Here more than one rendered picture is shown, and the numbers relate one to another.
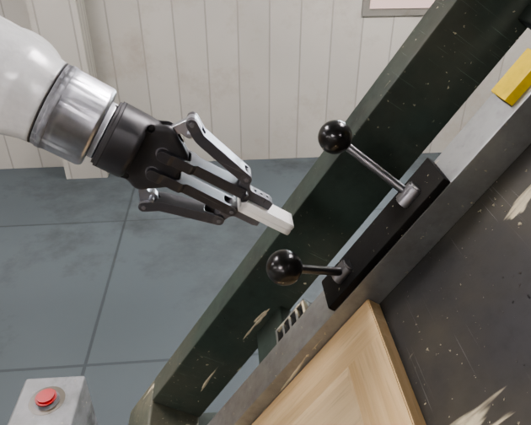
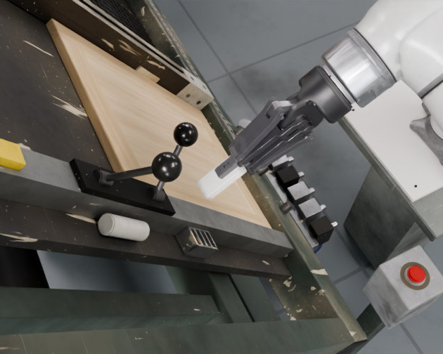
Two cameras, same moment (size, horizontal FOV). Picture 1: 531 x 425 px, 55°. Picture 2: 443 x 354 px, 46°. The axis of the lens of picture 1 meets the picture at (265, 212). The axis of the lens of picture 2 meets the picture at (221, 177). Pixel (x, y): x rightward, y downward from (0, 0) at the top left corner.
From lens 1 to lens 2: 0.93 m
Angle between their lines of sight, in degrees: 87
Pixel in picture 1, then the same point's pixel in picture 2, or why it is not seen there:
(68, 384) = (413, 295)
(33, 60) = (371, 15)
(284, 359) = (196, 208)
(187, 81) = not seen: outside the picture
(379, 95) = (148, 335)
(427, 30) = (79, 343)
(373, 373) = (124, 155)
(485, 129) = (36, 161)
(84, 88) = (341, 46)
